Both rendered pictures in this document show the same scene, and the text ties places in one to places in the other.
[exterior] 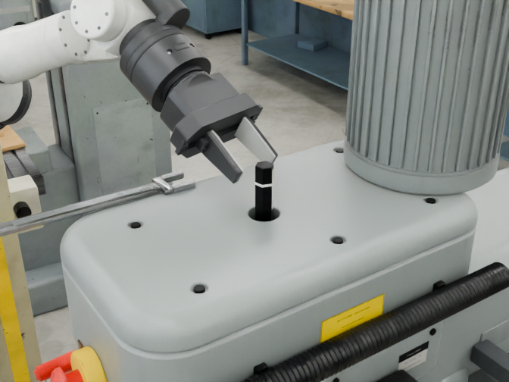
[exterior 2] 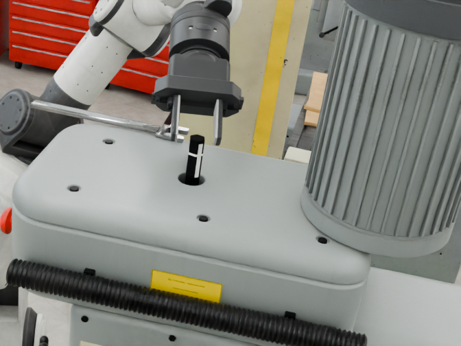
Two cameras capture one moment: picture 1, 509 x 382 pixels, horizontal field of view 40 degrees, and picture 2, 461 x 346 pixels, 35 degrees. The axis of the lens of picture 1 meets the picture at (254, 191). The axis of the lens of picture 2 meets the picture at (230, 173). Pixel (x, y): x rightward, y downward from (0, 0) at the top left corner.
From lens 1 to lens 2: 0.60 m
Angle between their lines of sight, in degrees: 34
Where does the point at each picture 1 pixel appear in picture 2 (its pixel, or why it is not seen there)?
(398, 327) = (210, 314)
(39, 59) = (153, 9)
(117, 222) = (101, 134)
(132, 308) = (25, 176)
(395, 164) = (313, 195)
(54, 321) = not seen: hidden behind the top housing
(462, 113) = (365, 170)
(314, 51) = not seen: outside the picture
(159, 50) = (185, 23)
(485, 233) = (435, 329)
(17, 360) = not seen: hidden behind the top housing
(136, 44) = (178, 14)
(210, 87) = (206, 66)
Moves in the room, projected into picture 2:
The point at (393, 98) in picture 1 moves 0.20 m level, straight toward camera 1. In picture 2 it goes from (321, 132) to (183, 158)
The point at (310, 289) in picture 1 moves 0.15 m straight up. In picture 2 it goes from (143, 235) to (155, 123)
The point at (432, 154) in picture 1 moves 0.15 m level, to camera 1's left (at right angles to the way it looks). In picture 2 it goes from (334, 197) to (243, 148)
